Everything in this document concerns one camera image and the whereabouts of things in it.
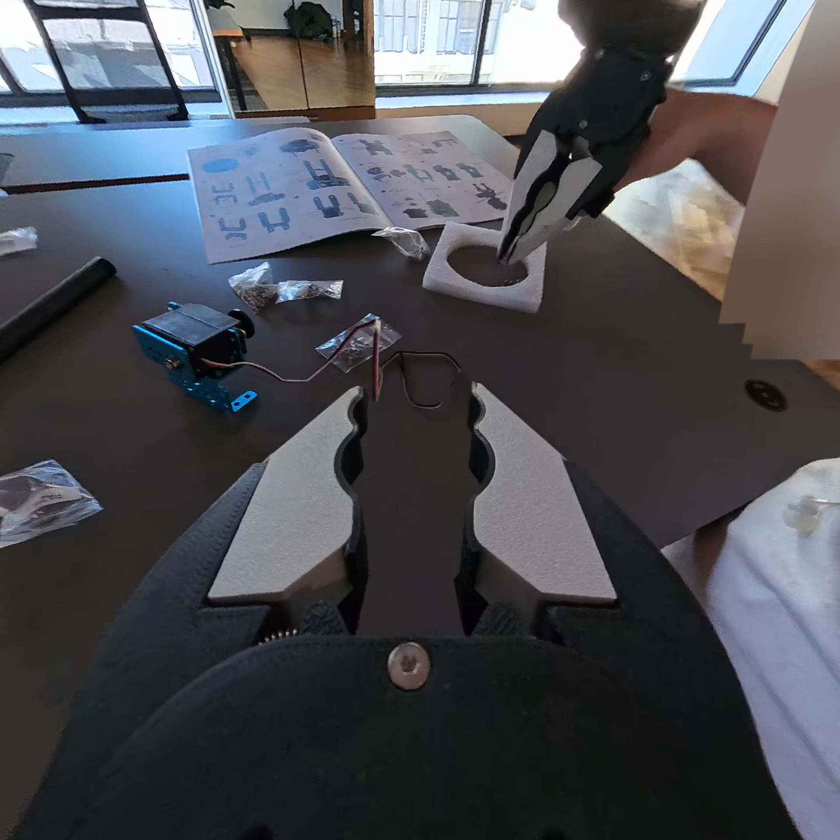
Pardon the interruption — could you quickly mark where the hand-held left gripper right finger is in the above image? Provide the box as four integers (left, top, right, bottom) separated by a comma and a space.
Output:
455, 382, 619, 636

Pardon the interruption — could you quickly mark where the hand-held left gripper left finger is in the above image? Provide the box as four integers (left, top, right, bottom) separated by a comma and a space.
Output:
206, 387, 370, 636

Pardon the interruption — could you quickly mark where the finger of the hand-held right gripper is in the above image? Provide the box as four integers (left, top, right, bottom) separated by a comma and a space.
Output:
497, 130, 567, 261
511, 159, 603, 263

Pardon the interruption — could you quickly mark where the white foam square ring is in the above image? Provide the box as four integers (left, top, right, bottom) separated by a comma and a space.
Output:
422, 222, 549, 312

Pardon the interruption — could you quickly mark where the clear bag of metal rings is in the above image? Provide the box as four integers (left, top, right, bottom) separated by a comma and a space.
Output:
0, 459, 104, 549

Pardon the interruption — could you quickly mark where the person's right forearm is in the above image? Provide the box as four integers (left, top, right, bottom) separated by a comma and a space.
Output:
613, 85, 778, 206

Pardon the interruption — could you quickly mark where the dark grey desk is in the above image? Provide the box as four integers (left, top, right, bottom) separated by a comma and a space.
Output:
0, 115, 840, 840

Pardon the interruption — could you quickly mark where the round desk grommet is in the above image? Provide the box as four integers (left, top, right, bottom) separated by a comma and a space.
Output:
745, 378, 788, 412

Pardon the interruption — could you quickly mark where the small clear parts bag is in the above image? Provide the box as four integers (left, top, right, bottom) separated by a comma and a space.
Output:
372, 226, 431, 261

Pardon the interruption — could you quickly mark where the clear bag of small screws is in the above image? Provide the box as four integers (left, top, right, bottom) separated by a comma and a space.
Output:
315, 313, 403, 374

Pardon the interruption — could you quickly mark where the white instruction booklet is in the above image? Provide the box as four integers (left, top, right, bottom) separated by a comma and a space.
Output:
187, 128, 514, 265

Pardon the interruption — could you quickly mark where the white shirt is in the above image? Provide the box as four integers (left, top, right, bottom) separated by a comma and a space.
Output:
705, 456, 840, 840

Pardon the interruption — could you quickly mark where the dark backpack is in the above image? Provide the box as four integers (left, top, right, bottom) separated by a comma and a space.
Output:
283, 0, 336, 40

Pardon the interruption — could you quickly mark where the black screwdriver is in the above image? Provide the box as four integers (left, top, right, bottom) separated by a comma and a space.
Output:
0, 257, 118, 363

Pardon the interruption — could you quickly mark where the black framed chair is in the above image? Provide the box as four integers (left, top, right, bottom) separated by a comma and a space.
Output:
23, 0, 191, 124

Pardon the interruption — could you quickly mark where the glass window wall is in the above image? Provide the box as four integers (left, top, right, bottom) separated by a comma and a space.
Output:
0, 0, 788, 109

